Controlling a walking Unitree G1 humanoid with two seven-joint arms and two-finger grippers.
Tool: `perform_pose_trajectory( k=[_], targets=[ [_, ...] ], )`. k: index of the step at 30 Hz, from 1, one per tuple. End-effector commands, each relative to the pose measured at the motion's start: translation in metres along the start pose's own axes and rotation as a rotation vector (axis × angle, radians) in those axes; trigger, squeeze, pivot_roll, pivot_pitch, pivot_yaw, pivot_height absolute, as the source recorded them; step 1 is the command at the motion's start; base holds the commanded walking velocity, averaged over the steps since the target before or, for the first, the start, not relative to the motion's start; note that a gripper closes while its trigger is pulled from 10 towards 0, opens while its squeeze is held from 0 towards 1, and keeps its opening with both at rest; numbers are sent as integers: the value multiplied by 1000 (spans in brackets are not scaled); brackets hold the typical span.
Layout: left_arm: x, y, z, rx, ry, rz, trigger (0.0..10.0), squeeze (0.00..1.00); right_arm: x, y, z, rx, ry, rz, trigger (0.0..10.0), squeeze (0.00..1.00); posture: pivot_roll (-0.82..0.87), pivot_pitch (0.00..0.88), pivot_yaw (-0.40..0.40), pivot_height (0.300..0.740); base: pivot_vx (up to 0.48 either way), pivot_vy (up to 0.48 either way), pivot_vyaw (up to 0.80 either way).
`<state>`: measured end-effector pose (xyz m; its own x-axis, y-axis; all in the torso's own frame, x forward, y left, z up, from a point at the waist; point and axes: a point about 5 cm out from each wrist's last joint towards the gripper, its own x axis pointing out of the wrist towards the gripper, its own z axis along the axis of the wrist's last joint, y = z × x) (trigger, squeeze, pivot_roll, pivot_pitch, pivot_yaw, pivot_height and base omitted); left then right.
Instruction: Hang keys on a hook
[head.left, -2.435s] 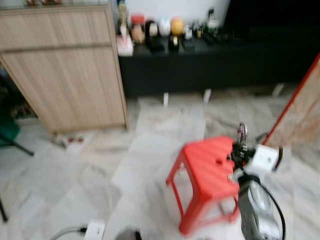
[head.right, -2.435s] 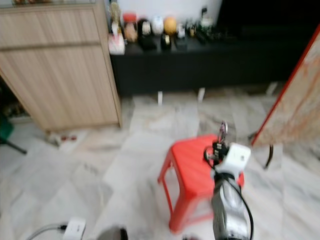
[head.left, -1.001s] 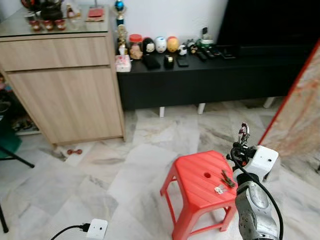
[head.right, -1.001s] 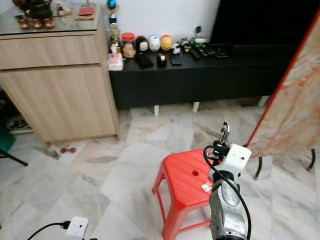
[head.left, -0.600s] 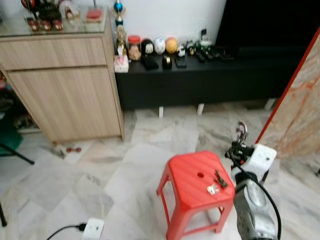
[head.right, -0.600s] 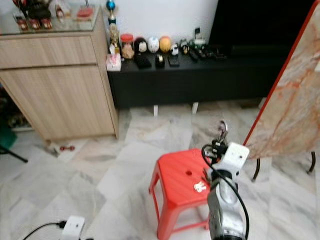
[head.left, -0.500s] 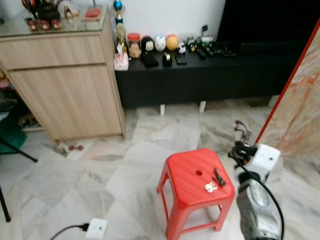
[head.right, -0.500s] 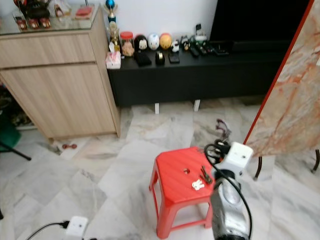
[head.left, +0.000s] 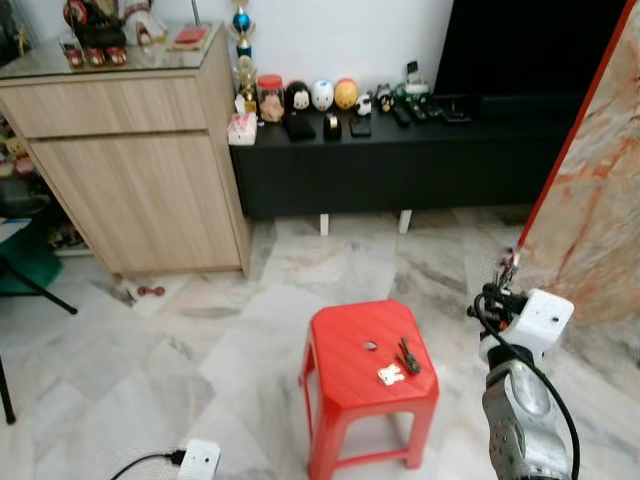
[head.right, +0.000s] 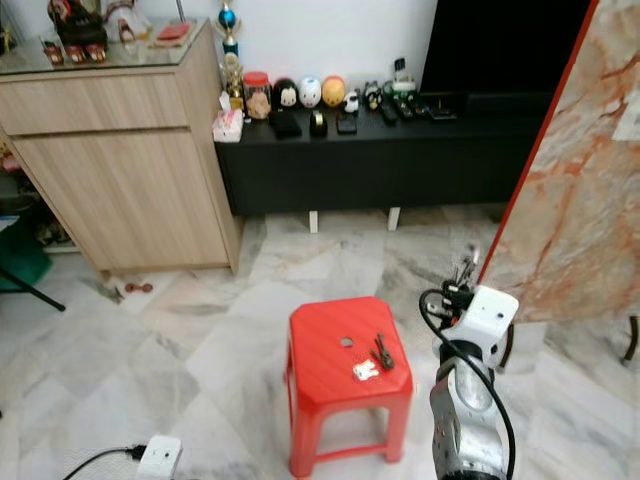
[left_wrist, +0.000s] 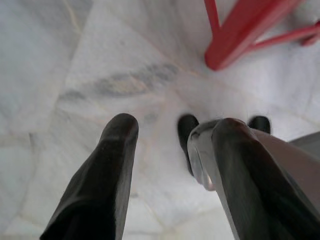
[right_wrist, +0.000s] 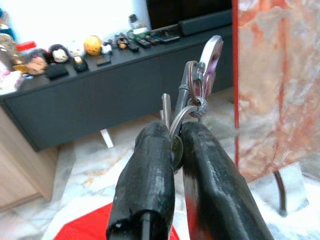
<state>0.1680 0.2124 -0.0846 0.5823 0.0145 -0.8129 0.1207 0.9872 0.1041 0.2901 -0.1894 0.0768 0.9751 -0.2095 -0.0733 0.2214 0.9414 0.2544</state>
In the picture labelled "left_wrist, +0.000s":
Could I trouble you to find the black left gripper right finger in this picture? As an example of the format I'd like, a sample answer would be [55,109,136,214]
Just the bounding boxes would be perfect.
[211,117,320,240]

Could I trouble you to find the black robot right foot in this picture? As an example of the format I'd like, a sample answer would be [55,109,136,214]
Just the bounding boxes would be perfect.
[246,115,272,137]

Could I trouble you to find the black robot foot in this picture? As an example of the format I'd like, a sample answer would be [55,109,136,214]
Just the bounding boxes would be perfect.
[246,115,272,137]
[176,113,201,177]

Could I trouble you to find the black robot left foot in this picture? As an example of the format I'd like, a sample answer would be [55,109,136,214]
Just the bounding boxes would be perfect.
[176,113,201,177]

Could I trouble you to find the red metal stool frame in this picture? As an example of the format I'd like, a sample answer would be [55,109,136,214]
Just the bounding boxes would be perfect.
[203,0,320,73]

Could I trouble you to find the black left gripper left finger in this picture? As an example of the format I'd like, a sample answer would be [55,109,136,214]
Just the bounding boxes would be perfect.
[39,112,140,240]

